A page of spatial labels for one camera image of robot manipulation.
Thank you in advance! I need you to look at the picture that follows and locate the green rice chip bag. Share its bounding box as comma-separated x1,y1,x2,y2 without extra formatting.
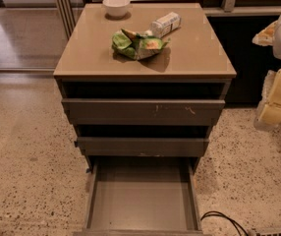
112,29,168,60

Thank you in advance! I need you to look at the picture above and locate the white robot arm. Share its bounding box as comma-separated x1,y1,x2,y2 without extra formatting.
253,15,281,131

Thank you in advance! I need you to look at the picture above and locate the beige drawer cabinet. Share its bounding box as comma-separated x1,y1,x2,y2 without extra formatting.
54,4,236,167

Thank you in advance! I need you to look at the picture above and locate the grey top drawer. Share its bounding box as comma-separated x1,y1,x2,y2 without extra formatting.
62,98,225,126

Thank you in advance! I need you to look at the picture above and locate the grey drawer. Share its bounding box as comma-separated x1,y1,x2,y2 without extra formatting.
62,98,225,126
76,137,209,157
73,157,208,236

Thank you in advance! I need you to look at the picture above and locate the grey bottom drawer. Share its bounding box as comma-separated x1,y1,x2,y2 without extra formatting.
73,157,208,236

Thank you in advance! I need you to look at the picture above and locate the grey middle drawer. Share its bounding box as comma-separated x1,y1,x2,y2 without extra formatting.
76,137,209,157

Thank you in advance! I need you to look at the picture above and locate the white plastic bottle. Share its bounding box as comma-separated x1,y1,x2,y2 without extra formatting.
148,12,182,38

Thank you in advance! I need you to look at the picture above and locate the white power strip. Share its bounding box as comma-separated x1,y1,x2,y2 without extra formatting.
248,228,281,236

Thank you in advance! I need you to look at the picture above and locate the white ceramic bowl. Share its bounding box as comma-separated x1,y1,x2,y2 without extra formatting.
102,0,130,18

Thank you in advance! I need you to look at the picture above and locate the black cable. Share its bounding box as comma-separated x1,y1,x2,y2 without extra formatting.
199,210,249,236

